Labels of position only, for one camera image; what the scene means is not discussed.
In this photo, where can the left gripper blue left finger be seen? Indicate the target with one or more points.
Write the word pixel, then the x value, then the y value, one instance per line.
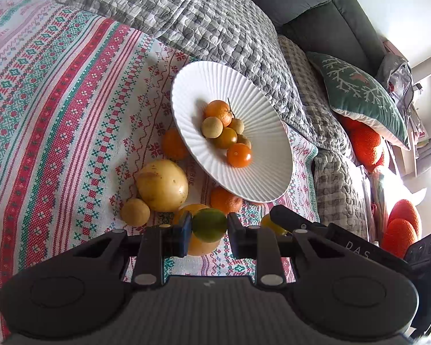
pixel 182 234

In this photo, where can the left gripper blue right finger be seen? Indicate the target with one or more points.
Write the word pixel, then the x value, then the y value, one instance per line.
pixel 237 236

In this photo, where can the large yellow grapefruit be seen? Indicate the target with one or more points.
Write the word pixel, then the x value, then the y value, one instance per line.
pixel 196 247

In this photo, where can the green lime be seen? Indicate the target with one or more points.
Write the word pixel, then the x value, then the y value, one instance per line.
pixel 209 225

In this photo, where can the orange mandarin back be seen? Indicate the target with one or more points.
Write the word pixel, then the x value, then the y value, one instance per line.
pixel 225 201

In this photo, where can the orange mandarin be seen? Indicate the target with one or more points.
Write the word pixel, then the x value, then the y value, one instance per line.
pixel 239 155
pixel 173 146
pixel 225 201

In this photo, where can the yellow pear fruit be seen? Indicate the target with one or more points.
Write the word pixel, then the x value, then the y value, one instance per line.
pixel 162 185

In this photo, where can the small tan fruit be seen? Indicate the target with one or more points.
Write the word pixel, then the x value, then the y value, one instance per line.
pixel 135 212
pixel 243 140

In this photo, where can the small tan fruit back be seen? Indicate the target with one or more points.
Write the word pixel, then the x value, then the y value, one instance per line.
pixel 243 140

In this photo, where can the yellow orange small citrus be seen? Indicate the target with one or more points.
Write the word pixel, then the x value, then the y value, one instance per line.
pixel 227 138

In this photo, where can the small brown longan fruit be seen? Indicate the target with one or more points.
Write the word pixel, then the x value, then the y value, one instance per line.
pixel 237 125

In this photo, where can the brown round fruit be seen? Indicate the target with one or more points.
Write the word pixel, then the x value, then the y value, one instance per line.
pixel 211 128

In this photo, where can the mandarin with stem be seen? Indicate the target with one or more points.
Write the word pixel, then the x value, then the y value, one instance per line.
pixel 221 110

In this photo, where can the green small citrus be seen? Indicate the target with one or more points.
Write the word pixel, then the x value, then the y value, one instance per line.
pixel 267 222

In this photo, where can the white bookshelf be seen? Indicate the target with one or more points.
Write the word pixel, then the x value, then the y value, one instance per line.
pixel 417 160

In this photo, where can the white ribbed plate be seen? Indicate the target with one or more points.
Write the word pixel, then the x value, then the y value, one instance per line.
pixel 268 176

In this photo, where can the orange fuzzy pumpkin cushion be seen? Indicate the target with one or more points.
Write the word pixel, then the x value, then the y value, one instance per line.
pixel 367 144

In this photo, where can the green white snowflake pillow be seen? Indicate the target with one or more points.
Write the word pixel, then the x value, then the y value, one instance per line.
pixel 355 94

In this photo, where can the grey checkered quilt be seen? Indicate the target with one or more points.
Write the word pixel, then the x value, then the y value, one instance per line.
pixel 237 33

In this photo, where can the grey backpack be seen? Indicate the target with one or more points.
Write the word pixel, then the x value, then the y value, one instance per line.
pixel 396 77

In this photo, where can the dark grey sofa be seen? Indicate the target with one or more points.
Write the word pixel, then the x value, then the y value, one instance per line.
pixel 333 27

